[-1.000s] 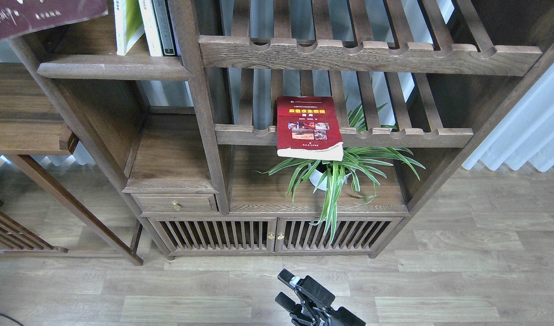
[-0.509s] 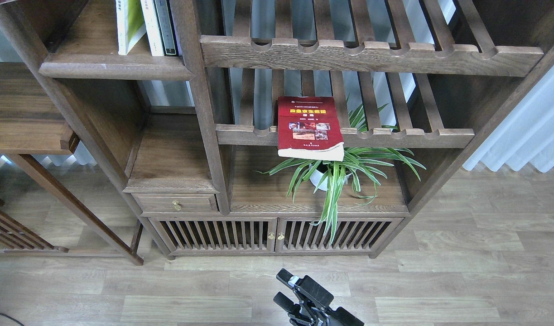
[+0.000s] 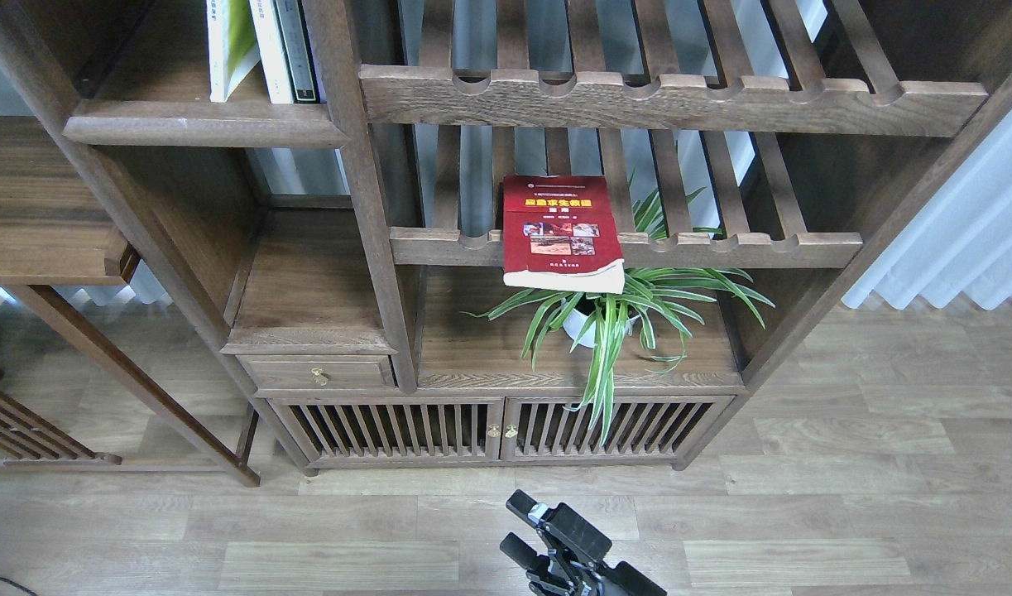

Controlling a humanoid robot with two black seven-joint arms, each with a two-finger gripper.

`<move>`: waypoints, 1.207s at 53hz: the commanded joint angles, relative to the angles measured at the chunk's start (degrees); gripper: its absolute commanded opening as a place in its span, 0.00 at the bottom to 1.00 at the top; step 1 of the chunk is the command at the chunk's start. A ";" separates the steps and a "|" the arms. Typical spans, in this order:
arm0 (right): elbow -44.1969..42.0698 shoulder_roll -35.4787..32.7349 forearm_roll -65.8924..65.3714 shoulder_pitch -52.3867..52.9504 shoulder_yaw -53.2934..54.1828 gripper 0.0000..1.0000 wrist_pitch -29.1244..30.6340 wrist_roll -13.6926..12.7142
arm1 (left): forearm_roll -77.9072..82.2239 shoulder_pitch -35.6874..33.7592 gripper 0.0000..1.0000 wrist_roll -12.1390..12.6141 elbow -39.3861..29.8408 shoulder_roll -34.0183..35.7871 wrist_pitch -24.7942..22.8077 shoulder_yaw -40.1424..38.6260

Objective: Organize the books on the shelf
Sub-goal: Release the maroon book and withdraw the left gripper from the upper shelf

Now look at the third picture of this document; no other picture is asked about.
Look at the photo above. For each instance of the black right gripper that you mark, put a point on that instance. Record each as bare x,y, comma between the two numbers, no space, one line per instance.
575,549

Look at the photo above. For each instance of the red book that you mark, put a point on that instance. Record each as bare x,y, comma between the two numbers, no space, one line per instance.
559,233

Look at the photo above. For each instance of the brass cabinet door knobs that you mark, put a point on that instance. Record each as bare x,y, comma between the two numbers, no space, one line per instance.
495,431

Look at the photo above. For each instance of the white plant pot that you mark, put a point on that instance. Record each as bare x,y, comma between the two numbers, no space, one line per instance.
581,327

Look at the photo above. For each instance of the green spider plant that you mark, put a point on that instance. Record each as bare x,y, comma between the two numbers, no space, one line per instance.
665,292

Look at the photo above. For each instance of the brass drawer knob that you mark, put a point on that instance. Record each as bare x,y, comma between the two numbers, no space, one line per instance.
318,377

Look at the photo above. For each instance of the dark wooden bookshelf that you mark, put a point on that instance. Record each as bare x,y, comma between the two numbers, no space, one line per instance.
355,234

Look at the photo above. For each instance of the white curtain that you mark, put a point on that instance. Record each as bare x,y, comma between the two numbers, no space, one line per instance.
959,244

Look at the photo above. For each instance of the grey-green upright book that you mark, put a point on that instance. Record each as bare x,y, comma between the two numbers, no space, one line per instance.
297,52

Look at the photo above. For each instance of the white upright book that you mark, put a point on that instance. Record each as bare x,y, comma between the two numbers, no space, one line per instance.
271,48

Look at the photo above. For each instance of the wooden side table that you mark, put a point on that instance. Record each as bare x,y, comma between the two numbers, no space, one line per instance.
54,233

